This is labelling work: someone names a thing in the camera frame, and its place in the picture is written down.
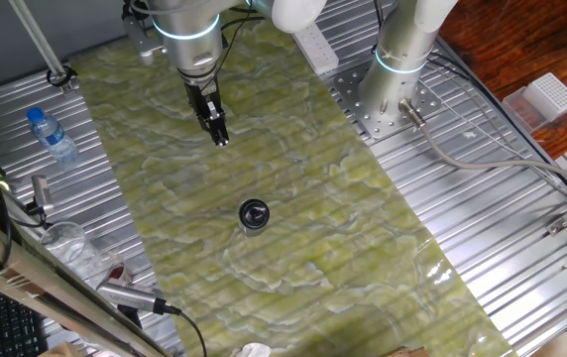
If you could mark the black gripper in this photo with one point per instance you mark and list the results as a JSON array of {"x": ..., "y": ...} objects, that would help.
[{"x": 201, "y": 89}]

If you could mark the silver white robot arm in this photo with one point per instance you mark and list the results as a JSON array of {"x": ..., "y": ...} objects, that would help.
[{"x": 189, "y": 39}]

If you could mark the white power strip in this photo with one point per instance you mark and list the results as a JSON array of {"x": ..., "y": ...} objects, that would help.
[{"x": 315, "y": 49}]

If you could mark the green marble pattern mat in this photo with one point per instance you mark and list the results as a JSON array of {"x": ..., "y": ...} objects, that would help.
[{"x": 313, "y": 223}]

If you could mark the water bottle with blue cap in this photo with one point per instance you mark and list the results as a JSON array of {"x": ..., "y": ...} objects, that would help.
[{"x": 55, "y": 139}]

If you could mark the small glass with brown liquid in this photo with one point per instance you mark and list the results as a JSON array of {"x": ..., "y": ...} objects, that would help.
[{"x": 117, "y": 273}]

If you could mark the thin metal pole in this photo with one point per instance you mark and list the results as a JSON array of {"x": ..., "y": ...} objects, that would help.
[{"x": 40, "y": 42}]

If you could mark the clear glass beaker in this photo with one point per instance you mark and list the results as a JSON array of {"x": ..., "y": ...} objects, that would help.
[{"x": 65, "y": 248}]

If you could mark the white crumpled tissue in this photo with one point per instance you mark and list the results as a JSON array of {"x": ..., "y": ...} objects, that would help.
[{"x": 254, "y": 351}]

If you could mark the small cardboard box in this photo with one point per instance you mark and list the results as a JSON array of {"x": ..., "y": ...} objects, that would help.
[{"x": 60, "y": 350}]

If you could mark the black keyboard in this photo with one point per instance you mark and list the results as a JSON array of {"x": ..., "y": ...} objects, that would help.
[{"x": 6, "y": 327}]

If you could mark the brown wooden block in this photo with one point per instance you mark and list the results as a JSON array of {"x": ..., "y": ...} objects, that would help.
[{"x": 407, "y": 352}]

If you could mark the clear plastic box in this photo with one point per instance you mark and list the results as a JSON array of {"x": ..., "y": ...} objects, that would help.
[{"x": 519, "y": 111}]

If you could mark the white pipette tip box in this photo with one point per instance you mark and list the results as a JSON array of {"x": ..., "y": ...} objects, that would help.
[{"x": 553, "y": 94}]

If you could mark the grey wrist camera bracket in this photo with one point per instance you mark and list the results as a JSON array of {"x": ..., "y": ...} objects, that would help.
[{"x": 142, "y": 42}]

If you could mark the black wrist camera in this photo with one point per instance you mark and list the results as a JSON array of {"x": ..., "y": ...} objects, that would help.
[{"x": 132, "y": 12}]

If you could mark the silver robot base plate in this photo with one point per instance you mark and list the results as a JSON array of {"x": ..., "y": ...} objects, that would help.
[{"x": 350, "y": 96}]

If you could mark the silver depth camera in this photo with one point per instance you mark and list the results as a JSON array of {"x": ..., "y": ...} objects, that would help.
[
  {"x": 127, "y": 296},
  {"x": 41, "y": 191}
]

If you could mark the black camera stand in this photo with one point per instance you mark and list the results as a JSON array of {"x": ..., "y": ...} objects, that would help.
[
  {"x": 35, "y": 209},
  {"x": 130, "y": 316}
]

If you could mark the aluminium frame beam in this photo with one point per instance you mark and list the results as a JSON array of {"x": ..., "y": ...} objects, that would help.
[{"x": 40, "y": 285}]

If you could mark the metal corner bracket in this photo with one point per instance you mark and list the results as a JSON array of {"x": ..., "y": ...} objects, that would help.
[{"x": 558, "y": 226}]

